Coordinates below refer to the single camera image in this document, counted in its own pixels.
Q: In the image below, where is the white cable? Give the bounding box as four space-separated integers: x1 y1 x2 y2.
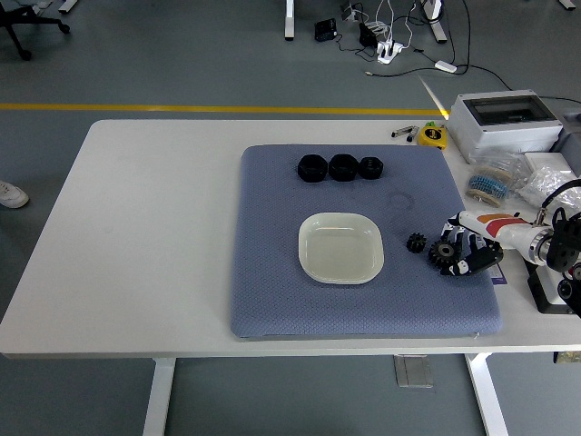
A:
375 0 415 46

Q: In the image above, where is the large black hex nut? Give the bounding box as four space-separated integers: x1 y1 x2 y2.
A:
297 154 327 183
328 154 359 183

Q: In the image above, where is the grey electrical enclosure box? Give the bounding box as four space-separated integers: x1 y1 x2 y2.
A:
444 89 565 164

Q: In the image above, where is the person's white shoe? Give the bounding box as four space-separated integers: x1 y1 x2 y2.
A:
0 180 30 210

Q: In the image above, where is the yellow tape measure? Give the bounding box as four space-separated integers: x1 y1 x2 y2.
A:
417 121 448 150

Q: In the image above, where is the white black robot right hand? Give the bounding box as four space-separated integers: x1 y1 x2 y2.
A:
438 210 535 278

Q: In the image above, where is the white power strip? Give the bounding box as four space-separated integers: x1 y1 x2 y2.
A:
376 40 407 64

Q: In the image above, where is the large black gear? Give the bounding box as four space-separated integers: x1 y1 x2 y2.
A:
428 240 459 274

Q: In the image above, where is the black office chair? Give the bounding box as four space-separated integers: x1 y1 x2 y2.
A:
0 0 72 62

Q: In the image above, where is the white flat box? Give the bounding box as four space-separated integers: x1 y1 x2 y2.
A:
524 152 576 176

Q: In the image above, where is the yellow floor tape line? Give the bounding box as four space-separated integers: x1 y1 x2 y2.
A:
0 103 453 114

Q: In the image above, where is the white square plate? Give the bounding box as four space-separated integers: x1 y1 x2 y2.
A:
298 212 386 286

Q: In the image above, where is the small black hex nut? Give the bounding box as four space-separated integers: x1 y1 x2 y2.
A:
359 155 386 182

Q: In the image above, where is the white box red button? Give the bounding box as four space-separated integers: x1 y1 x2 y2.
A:
526 263 576 314

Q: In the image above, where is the white table leg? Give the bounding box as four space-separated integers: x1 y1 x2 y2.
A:
143 357 177 436
465 352 509 436

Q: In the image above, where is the blue-grey textured mat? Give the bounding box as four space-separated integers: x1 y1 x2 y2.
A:
228 144 504 341

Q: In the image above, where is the black box device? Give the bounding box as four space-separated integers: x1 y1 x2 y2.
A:
313 18 338 43

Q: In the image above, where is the bag of blue resistors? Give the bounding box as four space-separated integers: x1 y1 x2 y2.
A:
465 152 530 209

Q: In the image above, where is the black floor cable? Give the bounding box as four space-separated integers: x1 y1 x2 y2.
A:
364 0 517 91

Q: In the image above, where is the clear bag of parts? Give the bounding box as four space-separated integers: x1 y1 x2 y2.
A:
517 165 581 209

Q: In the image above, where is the metal floor plate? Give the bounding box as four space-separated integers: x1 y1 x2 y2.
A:
393 354 434 389

